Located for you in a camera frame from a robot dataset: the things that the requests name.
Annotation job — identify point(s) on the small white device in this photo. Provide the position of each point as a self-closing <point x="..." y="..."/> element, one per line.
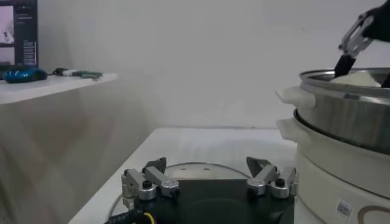
<point x="72" y="72"/>

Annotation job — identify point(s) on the small black device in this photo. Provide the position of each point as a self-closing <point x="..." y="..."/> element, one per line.
<point x="59" y="72"/>

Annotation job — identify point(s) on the black computer monitor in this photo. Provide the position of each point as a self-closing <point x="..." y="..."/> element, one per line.
<point x="26" y="33"/>

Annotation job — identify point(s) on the stainless steel steamer basket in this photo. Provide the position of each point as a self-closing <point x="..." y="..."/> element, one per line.
<point x="344" y="118"/>

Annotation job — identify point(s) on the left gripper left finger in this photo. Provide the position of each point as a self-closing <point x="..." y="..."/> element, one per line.
<point x="152" y="179"/>

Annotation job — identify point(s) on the blue computer mouse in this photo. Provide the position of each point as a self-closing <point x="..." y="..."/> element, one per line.
<point x="24" y="75"/>

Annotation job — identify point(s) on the white electric cooker pot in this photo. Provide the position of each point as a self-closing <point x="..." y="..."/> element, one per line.
<point x="329" y="182"/>

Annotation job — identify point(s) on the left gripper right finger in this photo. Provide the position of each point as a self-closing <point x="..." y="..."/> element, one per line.
<point x="268" y="178"/>

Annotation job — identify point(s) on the round glass pot lid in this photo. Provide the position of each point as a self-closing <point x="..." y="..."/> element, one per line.
<point x="195" y="172"/>

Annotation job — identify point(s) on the white side table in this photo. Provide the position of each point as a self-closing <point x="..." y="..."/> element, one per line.
<point x="45" y="88"/>

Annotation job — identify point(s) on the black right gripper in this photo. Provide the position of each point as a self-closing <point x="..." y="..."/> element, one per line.
<point x="382" y="24"/>

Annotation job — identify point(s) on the white steamed baozi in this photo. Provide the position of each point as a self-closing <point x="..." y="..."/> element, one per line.
<point x="359" y="79"/>

